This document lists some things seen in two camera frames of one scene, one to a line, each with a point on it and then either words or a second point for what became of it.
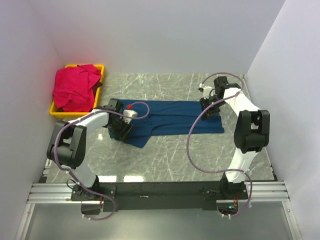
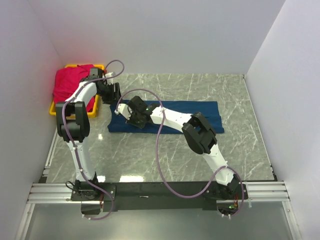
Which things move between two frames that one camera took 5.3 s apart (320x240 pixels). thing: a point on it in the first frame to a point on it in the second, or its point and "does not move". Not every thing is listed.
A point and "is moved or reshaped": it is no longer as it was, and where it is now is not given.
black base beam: [192, 196] does not move
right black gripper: [210, 113] to [131, 122]
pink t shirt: [74, 87] does not move
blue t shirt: [157, 117] is moved or reshaped
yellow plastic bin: [54, 111] does not move
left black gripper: [122, 135] to [114, 96]
